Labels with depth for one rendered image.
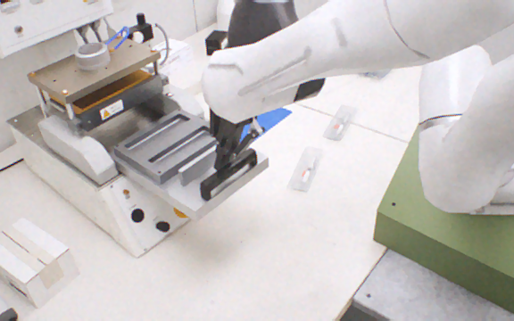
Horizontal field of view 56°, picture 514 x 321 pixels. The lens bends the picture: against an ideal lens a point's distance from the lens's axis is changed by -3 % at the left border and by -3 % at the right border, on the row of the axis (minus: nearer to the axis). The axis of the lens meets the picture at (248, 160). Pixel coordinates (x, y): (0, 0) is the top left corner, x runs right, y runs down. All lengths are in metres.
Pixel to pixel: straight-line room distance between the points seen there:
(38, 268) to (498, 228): 0.95
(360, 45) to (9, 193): 1.20
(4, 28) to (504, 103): 1.05
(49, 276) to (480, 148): 0.88
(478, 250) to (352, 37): 0.67
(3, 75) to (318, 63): 1.28
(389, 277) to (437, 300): 0.11
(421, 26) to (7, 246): 1.00
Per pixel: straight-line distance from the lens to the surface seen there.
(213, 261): 1.15
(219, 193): 0.99
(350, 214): 1.25
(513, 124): 0.63
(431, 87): 0.75
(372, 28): 0.50
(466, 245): 1.08
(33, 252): 1.18
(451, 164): 0.70
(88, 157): 1.12
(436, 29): 0.47
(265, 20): 0.70
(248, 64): 0.59
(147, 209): 1.19
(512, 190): 1.00
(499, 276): 1.09
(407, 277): 1.14
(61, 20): 1.33
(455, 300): 1.13
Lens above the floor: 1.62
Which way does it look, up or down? 38 degrees down
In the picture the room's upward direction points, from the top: 4 degrees counter-clockwise
